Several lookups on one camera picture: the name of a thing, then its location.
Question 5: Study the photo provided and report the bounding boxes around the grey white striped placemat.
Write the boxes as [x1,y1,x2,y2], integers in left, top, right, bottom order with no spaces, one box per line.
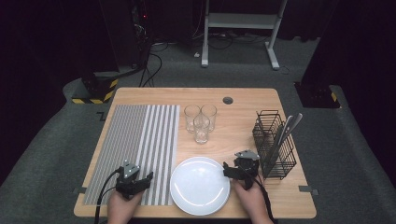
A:
[83,105,181,206]

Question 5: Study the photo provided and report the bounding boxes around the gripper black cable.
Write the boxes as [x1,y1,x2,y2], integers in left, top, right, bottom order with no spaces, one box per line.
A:
[242,167,276,223]
[93,169,120,224]

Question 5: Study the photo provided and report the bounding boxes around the person's left hand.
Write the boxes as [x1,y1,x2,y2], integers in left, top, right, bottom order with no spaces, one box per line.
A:
[107,189,144,220]

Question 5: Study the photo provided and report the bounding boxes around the black base with yellow mark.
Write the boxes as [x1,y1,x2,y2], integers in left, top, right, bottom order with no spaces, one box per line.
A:
[293,81,342,110]

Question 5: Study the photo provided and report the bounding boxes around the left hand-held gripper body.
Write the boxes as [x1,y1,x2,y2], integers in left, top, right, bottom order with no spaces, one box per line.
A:
[115,160,145,200]

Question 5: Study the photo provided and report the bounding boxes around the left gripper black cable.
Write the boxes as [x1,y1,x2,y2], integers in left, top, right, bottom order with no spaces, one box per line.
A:
[93,169,120,224]

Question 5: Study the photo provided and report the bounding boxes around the black floor cables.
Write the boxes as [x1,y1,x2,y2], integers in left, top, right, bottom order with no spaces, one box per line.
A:
[138,43,163,88]

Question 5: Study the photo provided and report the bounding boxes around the person's right hand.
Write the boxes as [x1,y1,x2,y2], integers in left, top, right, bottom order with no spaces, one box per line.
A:
[233,176,269,218]

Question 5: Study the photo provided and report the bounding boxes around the clear drinking glass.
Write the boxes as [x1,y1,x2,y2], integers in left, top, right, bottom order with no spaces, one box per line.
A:
[183,105,201,134]
[192,115,211,145]
[200,104,218,133]

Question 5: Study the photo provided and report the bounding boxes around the yellow black striped base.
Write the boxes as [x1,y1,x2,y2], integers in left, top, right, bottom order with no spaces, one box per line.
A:
[71,71,120,105]

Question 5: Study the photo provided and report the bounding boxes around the silver cutlery piece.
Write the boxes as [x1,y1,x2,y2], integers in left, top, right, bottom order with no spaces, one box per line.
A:
[264,115,295,175]
[279,112,304,147]

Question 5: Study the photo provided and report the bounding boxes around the white metal stand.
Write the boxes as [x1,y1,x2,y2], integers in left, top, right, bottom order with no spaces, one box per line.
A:
[200,0,289,71]

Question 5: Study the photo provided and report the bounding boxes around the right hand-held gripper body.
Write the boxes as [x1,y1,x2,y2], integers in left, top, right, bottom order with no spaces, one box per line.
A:
[233,149,261,190]

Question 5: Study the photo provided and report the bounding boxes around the dark equipment rack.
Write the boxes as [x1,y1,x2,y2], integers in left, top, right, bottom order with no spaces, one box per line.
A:
[130,0,153,68]

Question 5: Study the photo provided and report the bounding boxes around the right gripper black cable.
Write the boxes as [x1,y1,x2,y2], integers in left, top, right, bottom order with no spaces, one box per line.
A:
[242,167,276,223]

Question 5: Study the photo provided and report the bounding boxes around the black wire cutlery basket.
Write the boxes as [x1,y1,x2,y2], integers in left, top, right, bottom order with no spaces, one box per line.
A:
[251,109,298,181]

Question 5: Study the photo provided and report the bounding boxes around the white plate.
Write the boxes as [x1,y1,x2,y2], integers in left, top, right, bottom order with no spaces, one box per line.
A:
[169,156,232,217]

